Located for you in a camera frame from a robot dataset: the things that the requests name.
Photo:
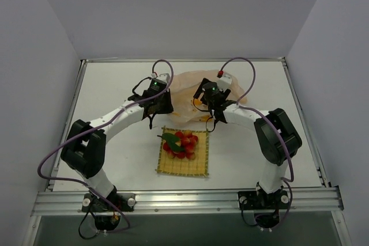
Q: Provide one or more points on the front aluminium rail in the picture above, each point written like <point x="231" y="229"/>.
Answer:
<point x="185" y="201"/>

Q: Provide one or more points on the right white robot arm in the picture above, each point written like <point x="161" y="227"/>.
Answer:
<point x="278" y="139"/>

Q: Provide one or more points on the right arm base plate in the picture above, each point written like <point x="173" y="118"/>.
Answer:
<point x="260" y="200"/>

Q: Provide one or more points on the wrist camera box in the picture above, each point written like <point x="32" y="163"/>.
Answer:
<point x="160" y="78"/>
<point x="224" y="81"/>

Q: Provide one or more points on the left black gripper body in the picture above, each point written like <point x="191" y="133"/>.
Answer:
<point x="161" y="106"/>

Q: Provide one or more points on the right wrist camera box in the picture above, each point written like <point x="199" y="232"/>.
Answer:
<point x="224" y="81"/>

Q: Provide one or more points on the translucent orange plastic bag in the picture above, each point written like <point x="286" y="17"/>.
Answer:
<point x="183" y="88"/>

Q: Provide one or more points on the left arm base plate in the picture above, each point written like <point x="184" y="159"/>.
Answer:
<point x="123" y="202"/>

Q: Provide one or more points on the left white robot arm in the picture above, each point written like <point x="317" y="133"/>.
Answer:
<point x="86" y="154"/>

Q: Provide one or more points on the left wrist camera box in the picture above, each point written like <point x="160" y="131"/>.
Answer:
<point x="160" y="78"/>

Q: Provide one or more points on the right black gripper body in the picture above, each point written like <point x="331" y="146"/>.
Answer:
<point x="212" y="105"/>

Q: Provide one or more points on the red fake fruit bunch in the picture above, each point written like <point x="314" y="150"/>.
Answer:
<point x="181" y="144"/>

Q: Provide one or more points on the woven bamboo mat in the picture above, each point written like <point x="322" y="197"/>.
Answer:
<point x="185" y="167"/>

